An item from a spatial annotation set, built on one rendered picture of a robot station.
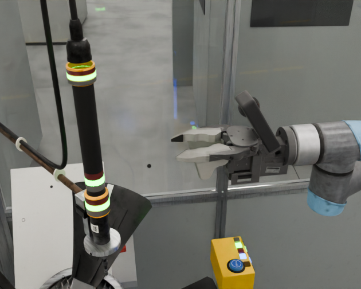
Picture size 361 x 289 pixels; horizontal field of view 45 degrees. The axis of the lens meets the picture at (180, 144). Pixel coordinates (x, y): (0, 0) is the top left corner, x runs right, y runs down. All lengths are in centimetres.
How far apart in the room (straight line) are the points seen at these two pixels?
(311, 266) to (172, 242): 70
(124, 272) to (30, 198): 51
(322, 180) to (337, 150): 8
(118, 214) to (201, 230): 88
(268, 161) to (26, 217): 74
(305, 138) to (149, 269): 130
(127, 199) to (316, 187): 42
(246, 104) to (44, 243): 77
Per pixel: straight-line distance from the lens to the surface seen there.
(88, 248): 86
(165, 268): 198
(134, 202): 100
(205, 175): 76
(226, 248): 141
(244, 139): 76
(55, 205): 128
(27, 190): 130
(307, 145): 79
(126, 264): 166
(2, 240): 167
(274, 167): 81
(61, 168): 88
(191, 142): 80
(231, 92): 152
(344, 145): 82
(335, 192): 88
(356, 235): 218
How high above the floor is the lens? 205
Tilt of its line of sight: 31 degrees down
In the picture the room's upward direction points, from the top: straight up
